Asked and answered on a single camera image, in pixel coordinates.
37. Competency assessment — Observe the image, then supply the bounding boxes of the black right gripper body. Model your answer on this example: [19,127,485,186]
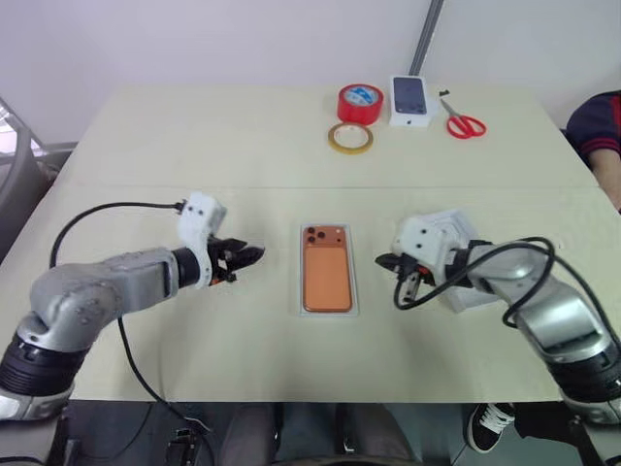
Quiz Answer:
[400,251,438,290]

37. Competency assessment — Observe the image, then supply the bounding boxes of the yellow tape ring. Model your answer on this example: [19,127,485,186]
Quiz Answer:
[326,121,376,156]

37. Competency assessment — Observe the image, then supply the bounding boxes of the person in dark shirt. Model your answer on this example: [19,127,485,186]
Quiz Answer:
[565,89,621,215]

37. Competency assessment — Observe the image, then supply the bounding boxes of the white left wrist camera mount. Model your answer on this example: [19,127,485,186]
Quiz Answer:
[176,190,228,289]

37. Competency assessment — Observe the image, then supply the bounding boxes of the red handled scissors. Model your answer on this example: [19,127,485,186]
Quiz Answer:
[439,94,488,141]

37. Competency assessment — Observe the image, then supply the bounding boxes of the grey chair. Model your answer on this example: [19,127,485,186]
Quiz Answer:
[0,95,80,266]

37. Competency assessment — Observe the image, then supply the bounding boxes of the orange smartphone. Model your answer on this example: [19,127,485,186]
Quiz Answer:
[302,224,354,315]

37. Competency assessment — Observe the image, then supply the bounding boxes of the red tape roll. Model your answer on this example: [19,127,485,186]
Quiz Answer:
[337,83,385,124]

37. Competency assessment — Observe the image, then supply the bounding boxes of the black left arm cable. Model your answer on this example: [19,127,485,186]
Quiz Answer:
[49,200,214,466]

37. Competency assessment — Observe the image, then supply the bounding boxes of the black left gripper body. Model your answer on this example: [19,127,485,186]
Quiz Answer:
[207,234,245,287]

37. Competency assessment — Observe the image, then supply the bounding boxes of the black and white sneaker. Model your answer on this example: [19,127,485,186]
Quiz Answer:
[467,402,516,454]

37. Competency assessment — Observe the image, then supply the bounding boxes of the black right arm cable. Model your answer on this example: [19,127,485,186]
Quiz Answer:
[392,236,621,395]

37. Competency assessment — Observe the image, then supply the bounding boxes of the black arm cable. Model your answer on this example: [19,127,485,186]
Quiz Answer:
[49,200,214,466]
[392,236,621,395]

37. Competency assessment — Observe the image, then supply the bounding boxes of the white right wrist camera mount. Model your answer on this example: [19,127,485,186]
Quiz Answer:
[390,209,479,288]

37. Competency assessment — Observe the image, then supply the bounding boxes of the white box with phone print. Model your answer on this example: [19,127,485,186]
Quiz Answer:
[388,74,433,129]

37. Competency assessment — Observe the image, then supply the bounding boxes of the grey aluminium rail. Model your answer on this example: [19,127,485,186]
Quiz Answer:
[409,0,445,78]

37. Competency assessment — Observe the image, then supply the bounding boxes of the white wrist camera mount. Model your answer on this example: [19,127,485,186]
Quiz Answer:
[176,190,228,289]
[390,209,479,288]

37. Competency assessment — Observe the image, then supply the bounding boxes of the white phone box lid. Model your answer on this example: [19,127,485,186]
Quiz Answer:
[436,208,506,316]

